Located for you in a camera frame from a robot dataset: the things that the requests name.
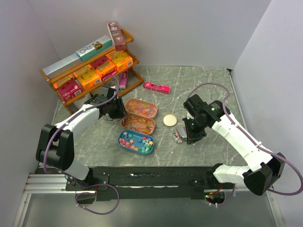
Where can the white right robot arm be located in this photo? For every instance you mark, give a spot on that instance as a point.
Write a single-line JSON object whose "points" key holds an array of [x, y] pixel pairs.
{"points": [[261, 170]]}

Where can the pink tin of lollipops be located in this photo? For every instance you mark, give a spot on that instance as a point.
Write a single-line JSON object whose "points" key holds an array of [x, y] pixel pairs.
{"points": [[138, 123]]}

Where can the silver metal scoop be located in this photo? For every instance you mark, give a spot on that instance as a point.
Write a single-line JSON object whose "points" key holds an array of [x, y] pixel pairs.
{"points": [[182, 132]]}

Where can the pink sponge box left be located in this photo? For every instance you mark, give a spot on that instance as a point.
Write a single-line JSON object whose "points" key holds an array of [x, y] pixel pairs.
{"points": [[68, 87]]}

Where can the blue tin of star candies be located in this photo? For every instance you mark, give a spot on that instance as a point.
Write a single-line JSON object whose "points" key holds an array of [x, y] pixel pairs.
{"points": [[136, 142]]}

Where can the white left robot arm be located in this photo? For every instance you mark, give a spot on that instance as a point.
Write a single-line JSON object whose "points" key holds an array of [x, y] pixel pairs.
{"points": [[56, 143]]}

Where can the wooden three-tier shelf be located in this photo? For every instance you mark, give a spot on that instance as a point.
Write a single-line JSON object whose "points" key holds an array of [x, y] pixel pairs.
{"points": [[69, 104]]}

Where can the teal long box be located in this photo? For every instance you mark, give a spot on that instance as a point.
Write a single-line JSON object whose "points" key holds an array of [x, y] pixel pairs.
{"points": [[94, 48]]}

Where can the red tall carton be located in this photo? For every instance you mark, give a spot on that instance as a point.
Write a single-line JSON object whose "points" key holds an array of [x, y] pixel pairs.
{"points": [[116, 36]]}

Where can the pink slim box upright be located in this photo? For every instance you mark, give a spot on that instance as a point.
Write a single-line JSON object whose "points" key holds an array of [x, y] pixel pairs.
{"points": [[123, 80]]}

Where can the pink tin of gummies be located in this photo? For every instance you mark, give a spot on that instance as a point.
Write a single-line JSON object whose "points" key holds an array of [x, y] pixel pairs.
{"points": [[142, 108]]}

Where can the gold jar lid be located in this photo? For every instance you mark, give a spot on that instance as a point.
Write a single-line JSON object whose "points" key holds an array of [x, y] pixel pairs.
{"points": [[170, 120]]}

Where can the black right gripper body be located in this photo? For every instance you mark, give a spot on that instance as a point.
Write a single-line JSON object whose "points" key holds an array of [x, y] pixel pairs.
{"points": [[195, 130]]}

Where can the orange sponge box right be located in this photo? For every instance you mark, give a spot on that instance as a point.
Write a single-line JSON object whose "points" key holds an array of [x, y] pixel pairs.
{"points": [[121, 59]]}

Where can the printed paper roll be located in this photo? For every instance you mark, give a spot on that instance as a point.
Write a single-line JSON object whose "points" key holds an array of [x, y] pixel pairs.
{"points": [[112, 82]]}

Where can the pink box on table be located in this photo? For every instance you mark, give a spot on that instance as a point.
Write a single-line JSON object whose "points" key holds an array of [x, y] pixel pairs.
{"points": [[157, 88]]}

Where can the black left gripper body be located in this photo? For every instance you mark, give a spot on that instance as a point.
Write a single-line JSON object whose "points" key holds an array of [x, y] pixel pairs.
{"points": [[116, 109]]}

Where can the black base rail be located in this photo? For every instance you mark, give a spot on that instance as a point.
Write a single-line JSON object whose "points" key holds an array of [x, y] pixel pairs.
{"points": [[139, 182]]}

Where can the white toilet paper roll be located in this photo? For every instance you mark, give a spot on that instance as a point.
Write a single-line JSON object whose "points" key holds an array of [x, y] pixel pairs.
{"points": [[109, 119]]}

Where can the clear plastic jar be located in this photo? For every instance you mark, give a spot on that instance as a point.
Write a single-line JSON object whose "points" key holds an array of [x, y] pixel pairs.
{"points": [[176, 138]]}

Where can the orange sponge box middle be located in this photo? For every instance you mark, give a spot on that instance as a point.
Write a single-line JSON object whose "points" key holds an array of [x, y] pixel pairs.
{"points": [[87, 77]]}

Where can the red orange sponge box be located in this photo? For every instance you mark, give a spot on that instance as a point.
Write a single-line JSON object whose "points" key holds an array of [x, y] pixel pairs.
{"points": [[103, 66]]}

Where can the silver long box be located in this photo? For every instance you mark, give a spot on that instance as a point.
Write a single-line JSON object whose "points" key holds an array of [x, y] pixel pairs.
{"points": [[62, 66]]}

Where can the white paper roll on shelf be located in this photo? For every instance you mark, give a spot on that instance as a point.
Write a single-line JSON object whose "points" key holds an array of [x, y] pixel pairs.
{"points": [[80, 102]]}

